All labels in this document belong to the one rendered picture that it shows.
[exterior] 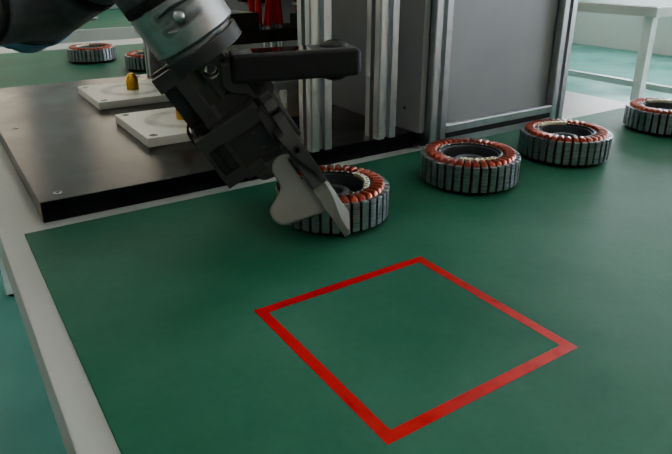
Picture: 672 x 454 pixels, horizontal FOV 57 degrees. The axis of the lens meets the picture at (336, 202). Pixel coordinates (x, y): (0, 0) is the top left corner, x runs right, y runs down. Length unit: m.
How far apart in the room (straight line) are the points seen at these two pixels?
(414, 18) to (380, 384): 0.54
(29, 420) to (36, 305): 1.15
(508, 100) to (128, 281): 0.63
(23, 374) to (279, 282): 1.37
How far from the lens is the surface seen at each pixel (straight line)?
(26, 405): 1.70
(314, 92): 0.73
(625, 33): 7.93
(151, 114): 0.92
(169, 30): 0.52
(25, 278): 0.56
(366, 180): 0.60
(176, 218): 0.63
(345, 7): 0.95
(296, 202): 0.54
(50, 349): 0.46
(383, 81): 0.79
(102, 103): 1.03
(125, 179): 0.69
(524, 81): 0.97
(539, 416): 0.39
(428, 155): 0.70
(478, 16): 0.88
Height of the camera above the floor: 0.99
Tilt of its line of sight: 22 degrees down
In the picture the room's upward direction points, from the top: straight up
